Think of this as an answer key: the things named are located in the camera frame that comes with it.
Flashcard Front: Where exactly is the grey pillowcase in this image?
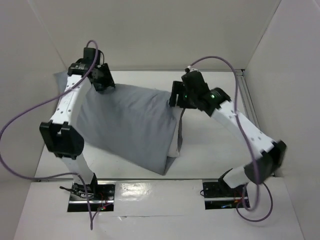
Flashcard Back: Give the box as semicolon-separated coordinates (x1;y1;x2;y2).
52;71;185;177

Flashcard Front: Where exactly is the white pillow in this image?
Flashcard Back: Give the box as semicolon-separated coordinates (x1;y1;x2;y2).
167;106;185;158

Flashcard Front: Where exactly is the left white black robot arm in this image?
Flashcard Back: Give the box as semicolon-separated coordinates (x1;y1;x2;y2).
39;47;115;200

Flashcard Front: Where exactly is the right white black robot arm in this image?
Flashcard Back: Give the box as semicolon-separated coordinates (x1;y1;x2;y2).
169;70;287;196

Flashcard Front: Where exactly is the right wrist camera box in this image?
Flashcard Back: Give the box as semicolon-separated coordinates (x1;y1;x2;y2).
184;65;198;73

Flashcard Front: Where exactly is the aluminium rail frame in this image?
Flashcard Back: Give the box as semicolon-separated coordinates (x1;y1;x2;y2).
234;68;276;178

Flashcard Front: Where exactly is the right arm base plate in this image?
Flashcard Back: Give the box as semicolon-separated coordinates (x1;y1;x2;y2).
199;179;250;210

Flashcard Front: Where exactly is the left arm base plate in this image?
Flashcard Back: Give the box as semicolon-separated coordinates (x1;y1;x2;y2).
60;181;116;213

